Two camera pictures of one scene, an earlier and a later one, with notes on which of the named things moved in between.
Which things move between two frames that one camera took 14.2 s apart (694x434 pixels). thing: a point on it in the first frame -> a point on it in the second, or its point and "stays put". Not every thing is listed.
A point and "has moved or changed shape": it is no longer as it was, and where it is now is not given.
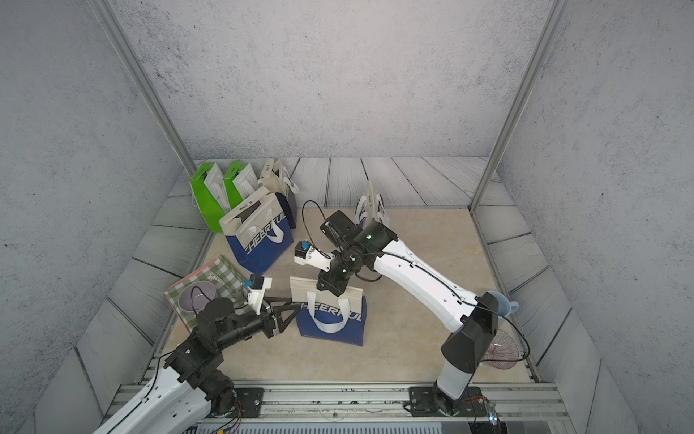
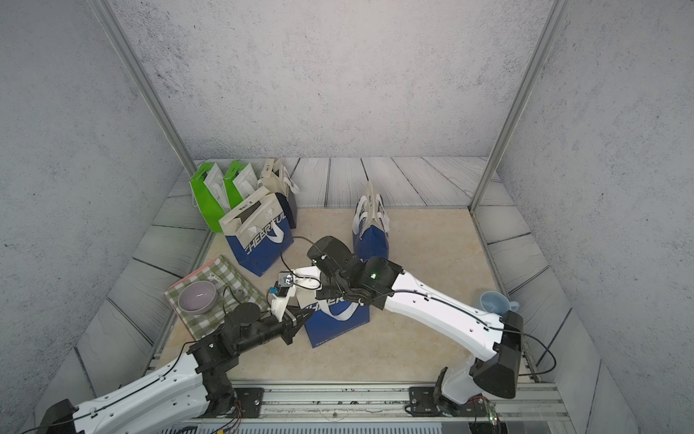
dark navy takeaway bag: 274,176 stays put
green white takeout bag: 240,181 stays put
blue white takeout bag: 259,231 stays put
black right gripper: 325,281 -> 325,293
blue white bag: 324,316 has moved or changed shape
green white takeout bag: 210,193 stays put
